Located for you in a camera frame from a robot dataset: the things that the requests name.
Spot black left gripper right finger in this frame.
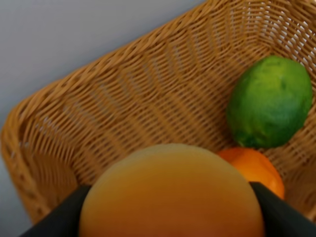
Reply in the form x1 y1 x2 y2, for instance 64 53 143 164
249 182 316 237

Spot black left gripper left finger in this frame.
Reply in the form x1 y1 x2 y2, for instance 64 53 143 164
21 185 91 237

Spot orange tangerine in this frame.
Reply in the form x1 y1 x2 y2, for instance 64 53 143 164
218 147 285 199

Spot red orange bun toy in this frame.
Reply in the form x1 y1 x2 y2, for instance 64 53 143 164
79 144 265 237

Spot green lime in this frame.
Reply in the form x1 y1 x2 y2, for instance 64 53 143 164
226 55 313 149

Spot tan wicker basket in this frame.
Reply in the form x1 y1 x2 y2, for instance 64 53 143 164
1 0 316 223

